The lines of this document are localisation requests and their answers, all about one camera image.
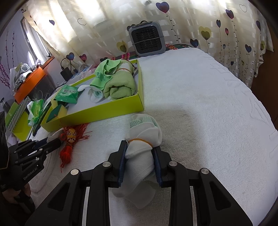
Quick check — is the green microfiber cloth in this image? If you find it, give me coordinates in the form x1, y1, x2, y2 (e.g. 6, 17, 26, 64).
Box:
90, 59, 121, 90

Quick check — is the person's left hand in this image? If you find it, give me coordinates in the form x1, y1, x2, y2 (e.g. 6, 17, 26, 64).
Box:
24, 183, 31, 197

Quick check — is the green plastic wrapper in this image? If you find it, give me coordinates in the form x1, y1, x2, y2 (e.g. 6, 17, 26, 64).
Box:
27, 99, 44, 126

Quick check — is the green striped box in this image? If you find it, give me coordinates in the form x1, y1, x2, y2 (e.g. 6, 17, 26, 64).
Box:
5, 97, 31, 132

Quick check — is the red tassel mask ornament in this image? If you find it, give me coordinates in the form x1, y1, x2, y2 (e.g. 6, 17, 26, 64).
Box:
59, 123, 91, 172

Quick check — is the yellow sponge in box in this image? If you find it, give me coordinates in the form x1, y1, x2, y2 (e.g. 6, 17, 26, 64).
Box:
46, 104, 67, 123

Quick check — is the orange box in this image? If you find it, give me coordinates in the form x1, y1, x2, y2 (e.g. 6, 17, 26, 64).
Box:
15, 67, 46, 104

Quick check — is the lime green shallow box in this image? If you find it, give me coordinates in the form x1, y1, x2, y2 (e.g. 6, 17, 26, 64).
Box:
41, 59, 144, 132

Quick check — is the green tea packet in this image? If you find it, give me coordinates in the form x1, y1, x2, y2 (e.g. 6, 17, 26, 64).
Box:
54, 85, 82, 104

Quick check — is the white sock pair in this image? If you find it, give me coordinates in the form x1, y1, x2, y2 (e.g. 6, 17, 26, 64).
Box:
78, 85, 104, 104

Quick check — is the black power adapter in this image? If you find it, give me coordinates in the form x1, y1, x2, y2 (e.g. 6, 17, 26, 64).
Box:
60, 67, 73, 82

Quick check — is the white power strip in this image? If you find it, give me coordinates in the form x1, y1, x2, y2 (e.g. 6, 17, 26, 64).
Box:
76, 64, 95, 75

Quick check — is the rolled green towel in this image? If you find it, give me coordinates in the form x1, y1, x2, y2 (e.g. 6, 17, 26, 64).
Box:
103, 60, 137, 100

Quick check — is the plaid cloth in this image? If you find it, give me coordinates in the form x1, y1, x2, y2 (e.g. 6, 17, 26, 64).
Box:
110, 43, 194, 60

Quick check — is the grey portable heater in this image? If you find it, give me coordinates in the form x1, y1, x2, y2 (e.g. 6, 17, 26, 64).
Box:
127, 21, 165, 56

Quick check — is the heart patterned curtain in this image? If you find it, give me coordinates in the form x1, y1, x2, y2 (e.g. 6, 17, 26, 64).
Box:
22, 0, 273, 87

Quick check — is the black charging cable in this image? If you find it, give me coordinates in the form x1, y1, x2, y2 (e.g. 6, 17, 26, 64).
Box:
26, 56, 79, 142

